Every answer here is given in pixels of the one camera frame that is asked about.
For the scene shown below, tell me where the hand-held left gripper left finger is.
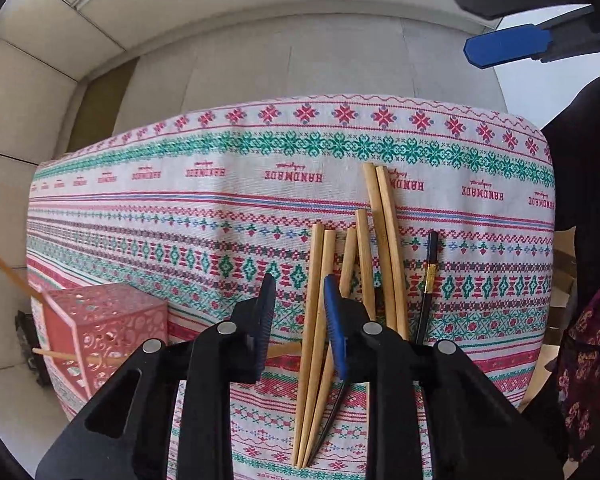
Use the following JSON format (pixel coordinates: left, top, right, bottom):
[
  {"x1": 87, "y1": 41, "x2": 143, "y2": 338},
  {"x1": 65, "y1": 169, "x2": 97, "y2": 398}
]
[{"x1": 35, "y1": 272, "x2": 278, "y2": 480}]

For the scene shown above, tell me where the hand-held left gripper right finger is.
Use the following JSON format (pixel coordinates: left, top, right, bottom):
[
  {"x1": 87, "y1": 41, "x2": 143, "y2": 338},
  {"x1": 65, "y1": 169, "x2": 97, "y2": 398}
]
[{"x1": 322, "y1": 274, "x2": 566, "y2": 480}]

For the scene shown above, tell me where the wooden chopstick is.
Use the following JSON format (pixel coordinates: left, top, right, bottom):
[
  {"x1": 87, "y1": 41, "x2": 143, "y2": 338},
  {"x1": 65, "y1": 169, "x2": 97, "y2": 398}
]
[
  {"x1": 300, "y1": 230, "x2": 337, "y2": 468},
  {"x1": 292, "y1": 223, "x2": 326, "y2": 468},
  {"x1": 0, "y1": 234, "x2": 48, "y2": 306},
  {"x1": 302, "y1": 229, "x2": 358, "y2": 468},
  {"x1": 355, "y1": 208, "x2": 378, "y2": 323},
  {"x1": 31, "y1": 341, "x2": 303, "y2": 364},
  {"x1": 376, "y1": 165, "x2": 411, "y2": 341},
  {"x1": 362, "y1": 162, "x2": 398, "y2": 331}
]

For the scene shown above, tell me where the black chopstick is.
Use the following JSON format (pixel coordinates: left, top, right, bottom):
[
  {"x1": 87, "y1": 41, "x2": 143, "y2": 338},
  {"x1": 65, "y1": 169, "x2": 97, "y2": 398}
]
[
  {"x1": 414, "y1": 230, "x2": 441, "y2": 346},
  {"x1": 310, "y1": 380, "x2": 348, "y2": 461}
]

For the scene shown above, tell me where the pink perforated utensil holder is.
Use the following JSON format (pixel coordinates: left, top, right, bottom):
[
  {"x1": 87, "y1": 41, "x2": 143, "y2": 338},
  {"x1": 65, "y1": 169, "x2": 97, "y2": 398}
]
[{"x1": 40, "y1": 282, "x2": 170, "y2": 403}]

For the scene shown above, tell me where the patterned woven tablecloth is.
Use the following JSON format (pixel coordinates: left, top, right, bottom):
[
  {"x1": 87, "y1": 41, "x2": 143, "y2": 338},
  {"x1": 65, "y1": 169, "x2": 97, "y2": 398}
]
[{"x1": 25, "y1": 94, "x2": 556, "y2": 480}]

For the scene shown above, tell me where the dark object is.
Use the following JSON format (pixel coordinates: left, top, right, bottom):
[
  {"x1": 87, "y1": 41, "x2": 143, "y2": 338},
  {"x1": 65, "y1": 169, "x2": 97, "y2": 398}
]
[{"x1": 14, "y1": 310, "x2": 56, "y2": 388}]

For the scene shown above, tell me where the dark floral garment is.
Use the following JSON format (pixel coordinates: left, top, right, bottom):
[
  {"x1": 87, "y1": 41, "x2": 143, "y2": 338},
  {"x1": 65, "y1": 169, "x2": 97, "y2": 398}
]
[{"x1": 555, "y1": 275, "x2": 600, "y2": 466}]

